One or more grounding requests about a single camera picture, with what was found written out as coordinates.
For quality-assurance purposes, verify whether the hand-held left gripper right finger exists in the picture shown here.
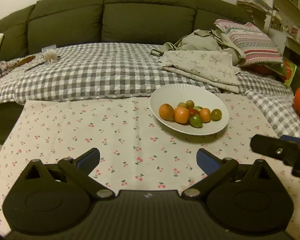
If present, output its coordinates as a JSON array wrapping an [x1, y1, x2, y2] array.
[[181, 148, 276, 201]]

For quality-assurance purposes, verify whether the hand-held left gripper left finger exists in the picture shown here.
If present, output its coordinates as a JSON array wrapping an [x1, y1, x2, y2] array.
[[22, 147, 115, 201]]

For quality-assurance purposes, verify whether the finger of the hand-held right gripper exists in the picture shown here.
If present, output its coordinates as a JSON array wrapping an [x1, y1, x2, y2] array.
[[280, 135, 300, 147], [250, 134, 300, 167]]

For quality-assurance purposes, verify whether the green reddish tomato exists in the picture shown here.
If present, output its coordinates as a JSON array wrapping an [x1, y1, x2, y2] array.
[[189, 114, 203, 128]]

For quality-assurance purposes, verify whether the orange mandarin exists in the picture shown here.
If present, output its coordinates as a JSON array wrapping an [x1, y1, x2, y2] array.
[[159, 103, 176, 121], [199, 108, 211, 123], [174, 107, 190, 124]]

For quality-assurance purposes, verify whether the white ribbed plate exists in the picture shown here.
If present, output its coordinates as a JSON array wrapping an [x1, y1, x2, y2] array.
[[150, 84, 230, 136]]

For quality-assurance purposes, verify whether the cherry print cloth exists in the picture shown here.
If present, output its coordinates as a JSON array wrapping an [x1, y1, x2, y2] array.
[[0, 94, 300, 230]]

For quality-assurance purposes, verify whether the green book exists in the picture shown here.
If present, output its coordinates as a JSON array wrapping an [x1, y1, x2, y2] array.
[[266, 60, 297, 88]]

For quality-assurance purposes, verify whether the orange cushion under pillow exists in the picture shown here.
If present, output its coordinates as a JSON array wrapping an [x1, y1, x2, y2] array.
[[250, 64, 275, 75]]

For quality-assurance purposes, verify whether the grey white checked blanket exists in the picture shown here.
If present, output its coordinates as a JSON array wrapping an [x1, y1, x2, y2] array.
[[0, 42, 300, 140]]

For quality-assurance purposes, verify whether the folded beige floral cloth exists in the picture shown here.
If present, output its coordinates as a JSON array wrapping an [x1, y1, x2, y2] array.
[[161, 50, 241, 93]]

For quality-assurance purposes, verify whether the striped patterned pillow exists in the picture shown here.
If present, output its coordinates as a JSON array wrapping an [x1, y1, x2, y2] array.
[[214, 19, 284, 68]]

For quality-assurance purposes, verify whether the white fluffy brush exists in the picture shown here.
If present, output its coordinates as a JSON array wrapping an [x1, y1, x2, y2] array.
[[42, 50, 60, 65]]

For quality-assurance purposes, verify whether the brown wooden stick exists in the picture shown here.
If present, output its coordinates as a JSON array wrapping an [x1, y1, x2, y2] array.
[[14, 55, 37, 68]]

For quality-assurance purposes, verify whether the clear plastic bag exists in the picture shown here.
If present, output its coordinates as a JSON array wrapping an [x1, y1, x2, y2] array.
[[41, 45, 57, 54]]

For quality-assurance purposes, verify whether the beige canvas bag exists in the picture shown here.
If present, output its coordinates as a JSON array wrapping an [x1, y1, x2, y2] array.
[[150, 29, 243, 67]]

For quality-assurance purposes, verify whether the patterned purple cloth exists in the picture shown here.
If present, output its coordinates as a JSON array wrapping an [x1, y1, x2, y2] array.
[[0, 60, 20, 84]]

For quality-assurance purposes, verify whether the bookshelf with books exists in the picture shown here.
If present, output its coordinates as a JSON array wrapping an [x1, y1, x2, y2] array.
[[264, 0, 300, 63]]

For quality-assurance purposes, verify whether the stack of newspapers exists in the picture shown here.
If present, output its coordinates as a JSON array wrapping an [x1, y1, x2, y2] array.
[[236, 0, 279, 24]]

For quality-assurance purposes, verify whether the dark green sofa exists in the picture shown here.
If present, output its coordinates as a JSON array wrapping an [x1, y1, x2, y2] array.
[[0, 0, 255, 145]]

